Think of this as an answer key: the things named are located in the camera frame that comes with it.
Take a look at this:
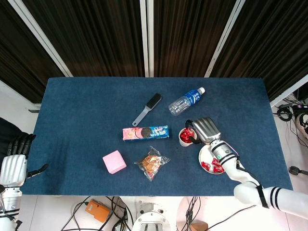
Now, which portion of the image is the black floor caster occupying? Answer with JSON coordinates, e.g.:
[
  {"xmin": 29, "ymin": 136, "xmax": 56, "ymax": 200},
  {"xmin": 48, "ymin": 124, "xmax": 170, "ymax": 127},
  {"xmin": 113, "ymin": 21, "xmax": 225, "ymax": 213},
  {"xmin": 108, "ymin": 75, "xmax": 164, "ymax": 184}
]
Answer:
[{"xmin": 288, "ymin": 166, "xmax": 308, "ymax": 176}]

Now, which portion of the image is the orange box device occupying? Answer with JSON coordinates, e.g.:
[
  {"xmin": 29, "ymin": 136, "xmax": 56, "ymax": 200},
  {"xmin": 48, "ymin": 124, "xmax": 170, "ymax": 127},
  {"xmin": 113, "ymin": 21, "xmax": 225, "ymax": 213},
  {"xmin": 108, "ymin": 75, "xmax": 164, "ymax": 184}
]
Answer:
[{"xmin": 85, "ymin": 199, "xmax": 112, "ymax": 223}]

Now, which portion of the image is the blue table cloth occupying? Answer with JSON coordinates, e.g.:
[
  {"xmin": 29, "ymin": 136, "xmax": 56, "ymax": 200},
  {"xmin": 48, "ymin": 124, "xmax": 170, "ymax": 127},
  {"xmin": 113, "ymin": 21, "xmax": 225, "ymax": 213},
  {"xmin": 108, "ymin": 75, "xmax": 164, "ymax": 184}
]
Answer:
[{"xmin": 23, "ymin": 77, "xmax": 294, "ymax": 197}]

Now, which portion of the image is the brown wooden block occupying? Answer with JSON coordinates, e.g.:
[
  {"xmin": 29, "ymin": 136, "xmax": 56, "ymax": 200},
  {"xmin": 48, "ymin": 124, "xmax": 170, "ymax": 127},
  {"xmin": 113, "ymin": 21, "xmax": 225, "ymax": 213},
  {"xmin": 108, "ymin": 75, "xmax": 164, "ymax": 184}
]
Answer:
[{"xmin": 192, "ymin": 221, "xmax": 209, "ymax": 231}]

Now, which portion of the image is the dark navy clothing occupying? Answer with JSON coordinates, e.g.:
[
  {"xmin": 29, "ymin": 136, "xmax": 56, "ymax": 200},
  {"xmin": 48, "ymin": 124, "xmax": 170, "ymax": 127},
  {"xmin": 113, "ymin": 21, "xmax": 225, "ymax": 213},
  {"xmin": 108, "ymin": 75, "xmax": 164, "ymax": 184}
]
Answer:
[{"xmin": 0, "ymin": 117, "xmax": 27, "ymax": 157}]

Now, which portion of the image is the dark brown curtain panel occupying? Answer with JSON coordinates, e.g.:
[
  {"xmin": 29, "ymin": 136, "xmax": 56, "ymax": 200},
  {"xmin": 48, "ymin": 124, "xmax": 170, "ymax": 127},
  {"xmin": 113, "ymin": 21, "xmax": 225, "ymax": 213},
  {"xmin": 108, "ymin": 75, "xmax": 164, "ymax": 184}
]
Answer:
[
  {"xmin": 21, "ymin": 0, "xmax": 145, "ymax": 77},
  {"xmin": 0, "ymin": 0, "xmax": 65, "ymax": 104},
  {"xmin": 153, "ymin": 0, "xmax": 238, "ymax": 77},
  {"xmin": 210, "ymin": 0, "xmax": 308, "ymax": 102}
]

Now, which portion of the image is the clear plastic water bottle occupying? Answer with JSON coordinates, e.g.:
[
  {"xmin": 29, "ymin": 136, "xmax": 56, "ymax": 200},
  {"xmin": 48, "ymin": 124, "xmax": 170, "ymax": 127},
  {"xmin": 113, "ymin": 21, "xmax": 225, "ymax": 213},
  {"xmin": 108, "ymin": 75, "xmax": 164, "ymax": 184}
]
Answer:
[{"xmin": 167, "ymin": 87, "xmax": 206, "ymax": 117}]

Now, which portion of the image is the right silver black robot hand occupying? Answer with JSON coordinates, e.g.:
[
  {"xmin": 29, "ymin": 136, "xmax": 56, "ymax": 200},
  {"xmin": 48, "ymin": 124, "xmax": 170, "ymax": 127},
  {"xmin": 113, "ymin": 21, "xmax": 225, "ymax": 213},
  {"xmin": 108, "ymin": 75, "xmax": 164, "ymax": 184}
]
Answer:
[{"xmin": 185, "ymin": 117, "xmax": 221, "ymax": 146}]

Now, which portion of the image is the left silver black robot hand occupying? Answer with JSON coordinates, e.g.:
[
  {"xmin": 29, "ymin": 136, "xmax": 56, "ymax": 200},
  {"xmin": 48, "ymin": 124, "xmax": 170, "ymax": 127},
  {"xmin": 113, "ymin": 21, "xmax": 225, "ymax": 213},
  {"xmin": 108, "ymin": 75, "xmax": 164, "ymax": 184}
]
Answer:
[{"xmin": 0, "ymin": 134, "xmax": 49, "ymax": 188}]

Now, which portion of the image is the bread in clear wrapper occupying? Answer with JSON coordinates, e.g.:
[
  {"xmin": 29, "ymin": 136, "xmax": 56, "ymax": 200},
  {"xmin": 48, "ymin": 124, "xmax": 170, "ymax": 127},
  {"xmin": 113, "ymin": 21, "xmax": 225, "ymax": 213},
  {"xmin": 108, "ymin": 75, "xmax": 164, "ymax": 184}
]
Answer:
[{"xmin": 133, "ymin": 145, "xmax": 171, "ymax": 182}]

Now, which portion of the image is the black equipment box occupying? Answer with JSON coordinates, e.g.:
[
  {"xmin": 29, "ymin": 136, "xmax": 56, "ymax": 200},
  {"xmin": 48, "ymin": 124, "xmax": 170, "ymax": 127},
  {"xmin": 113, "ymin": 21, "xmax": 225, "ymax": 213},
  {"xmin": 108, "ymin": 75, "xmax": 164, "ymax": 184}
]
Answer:
[{"xmin": 297, "ymin": 89, "xmax": 308, "ymax": 109}]

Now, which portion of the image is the white frame post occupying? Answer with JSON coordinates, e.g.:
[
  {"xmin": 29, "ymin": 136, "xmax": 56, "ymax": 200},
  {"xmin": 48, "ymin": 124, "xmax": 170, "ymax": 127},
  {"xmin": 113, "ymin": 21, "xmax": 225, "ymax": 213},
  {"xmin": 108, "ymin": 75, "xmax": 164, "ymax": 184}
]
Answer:
[
  {"xmin": 269, "ymin": 74, "xmax": 308, "ymax": 108},
  {"xmin": 204, "ymin": 0, "xmax": 246, "ymax": 78},
  {"xmin": 7, "ymin": 0, "xmax": 73, "ymax": 77},
  {"xmin": 139, "ymin": 0, "xmax": 149, "ymax": 77},
  {"xmin": 146, "ymin": 0, "xmax": 154, "ymax": 77}
]

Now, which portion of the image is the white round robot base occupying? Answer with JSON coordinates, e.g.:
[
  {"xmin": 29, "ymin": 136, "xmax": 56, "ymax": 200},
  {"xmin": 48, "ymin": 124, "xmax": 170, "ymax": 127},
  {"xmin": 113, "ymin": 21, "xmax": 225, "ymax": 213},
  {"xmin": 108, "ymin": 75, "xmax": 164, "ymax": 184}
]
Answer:
[{"xmin": 131, "ymin": 201, "xmax": 172, "ymax": 231}]

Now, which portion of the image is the blue cookie box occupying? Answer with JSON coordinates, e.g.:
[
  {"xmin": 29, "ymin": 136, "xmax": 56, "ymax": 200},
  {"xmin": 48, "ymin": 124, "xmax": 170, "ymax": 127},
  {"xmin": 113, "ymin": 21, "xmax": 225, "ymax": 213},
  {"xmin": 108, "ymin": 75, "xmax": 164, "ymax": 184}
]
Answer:
[{"xmin": 122, "ymin": 124, "xmax": 172, "ymax": 143}]

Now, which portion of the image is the white paper cup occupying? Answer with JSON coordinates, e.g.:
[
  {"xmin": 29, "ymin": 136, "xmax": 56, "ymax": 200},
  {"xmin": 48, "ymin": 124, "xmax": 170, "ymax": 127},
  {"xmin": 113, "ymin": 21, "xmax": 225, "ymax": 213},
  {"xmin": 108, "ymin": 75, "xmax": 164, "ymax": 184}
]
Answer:
[{"xmin": 178, "ymin": 128, "xmax": 198, "ymax": 147}]

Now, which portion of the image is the black cable coil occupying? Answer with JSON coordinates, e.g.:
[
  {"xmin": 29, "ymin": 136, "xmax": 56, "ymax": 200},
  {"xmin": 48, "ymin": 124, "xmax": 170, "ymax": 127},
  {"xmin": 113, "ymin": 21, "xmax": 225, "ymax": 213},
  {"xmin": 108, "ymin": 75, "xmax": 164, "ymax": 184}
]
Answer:
[{"xmin": 276, "ymin": 105, "xmax": 293, "ymax": 121}]

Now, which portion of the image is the silver metal plate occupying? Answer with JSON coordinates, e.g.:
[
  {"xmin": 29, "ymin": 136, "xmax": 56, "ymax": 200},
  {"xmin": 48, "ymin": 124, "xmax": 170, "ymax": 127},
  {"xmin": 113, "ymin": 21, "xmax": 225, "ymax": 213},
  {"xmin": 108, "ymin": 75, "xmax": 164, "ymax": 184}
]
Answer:
[{"xmin": 198, "ymin": 146, "xmax": 227, "ymax": 174}]

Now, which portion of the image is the grey brush with black bristles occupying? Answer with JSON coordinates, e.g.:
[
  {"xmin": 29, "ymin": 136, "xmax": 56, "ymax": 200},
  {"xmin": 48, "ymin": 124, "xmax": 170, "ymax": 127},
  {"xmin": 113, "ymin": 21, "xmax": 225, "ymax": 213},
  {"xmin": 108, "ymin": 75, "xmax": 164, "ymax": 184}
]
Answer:
[{"xmin": 131, "ymin": 92, "xmax": 162, "ymax": 128}]

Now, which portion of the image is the pink foam cube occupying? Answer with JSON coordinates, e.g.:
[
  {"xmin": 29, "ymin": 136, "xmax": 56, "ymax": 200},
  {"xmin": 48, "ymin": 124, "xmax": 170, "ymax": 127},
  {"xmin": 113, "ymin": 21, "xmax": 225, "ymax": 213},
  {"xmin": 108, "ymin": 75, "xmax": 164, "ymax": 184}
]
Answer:
[{"xmin": 102, "ymin": 150, "xmax": 127, "ymax": 174}]

